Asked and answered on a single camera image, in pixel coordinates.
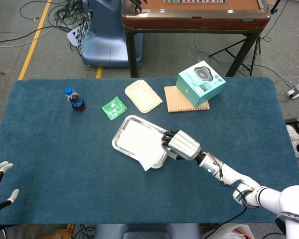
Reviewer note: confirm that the brown spiral notebook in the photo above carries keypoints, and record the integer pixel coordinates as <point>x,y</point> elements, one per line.
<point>177,102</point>

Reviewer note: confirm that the black tripod stand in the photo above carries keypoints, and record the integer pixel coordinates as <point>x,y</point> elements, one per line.
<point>258,46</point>

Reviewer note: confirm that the white paper sheet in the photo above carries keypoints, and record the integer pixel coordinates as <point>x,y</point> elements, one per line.
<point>142,144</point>

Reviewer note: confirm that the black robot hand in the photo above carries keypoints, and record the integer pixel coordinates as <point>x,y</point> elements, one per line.
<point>137,3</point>

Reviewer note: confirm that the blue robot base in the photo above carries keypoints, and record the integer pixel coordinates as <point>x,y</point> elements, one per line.
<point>104,44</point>

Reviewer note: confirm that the silver metal tray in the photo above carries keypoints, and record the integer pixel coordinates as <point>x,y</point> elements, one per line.
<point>119,142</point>

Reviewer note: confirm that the cola bottle blue cap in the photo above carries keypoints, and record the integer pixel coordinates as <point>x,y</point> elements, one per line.
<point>76,102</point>

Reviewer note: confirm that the beige plastic container lid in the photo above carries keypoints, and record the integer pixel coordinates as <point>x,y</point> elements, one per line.
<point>143,95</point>

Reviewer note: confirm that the grey robot torso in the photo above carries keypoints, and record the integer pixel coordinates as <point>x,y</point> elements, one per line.
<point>147,231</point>

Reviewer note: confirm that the green foil sachet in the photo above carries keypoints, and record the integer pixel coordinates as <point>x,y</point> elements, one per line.
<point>114,108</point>

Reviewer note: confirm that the white sneaker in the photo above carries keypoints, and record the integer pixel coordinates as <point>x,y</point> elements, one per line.
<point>292,137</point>

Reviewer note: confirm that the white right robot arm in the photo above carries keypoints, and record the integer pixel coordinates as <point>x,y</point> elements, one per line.
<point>266,196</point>

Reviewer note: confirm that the white plastic bag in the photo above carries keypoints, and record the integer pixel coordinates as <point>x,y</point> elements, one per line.
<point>229,232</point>

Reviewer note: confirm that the brown mahjong table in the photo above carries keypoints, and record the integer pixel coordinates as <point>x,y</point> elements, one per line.
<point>189,22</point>

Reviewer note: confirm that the teal product box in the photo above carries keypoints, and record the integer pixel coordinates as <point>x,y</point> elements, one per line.
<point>199,84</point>

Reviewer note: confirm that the row of mahjong tiles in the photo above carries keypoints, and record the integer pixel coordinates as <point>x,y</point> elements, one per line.
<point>194,1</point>

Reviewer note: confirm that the tan leather shoe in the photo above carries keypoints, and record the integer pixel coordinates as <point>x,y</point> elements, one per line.
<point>57,234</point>

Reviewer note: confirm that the blue felt table cover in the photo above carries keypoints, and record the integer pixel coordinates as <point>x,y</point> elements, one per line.
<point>64,161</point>

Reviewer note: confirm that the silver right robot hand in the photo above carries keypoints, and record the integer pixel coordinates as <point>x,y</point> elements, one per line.
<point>184,145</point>

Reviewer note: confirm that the white power strip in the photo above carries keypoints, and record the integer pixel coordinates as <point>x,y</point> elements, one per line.
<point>73,37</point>
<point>297,90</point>

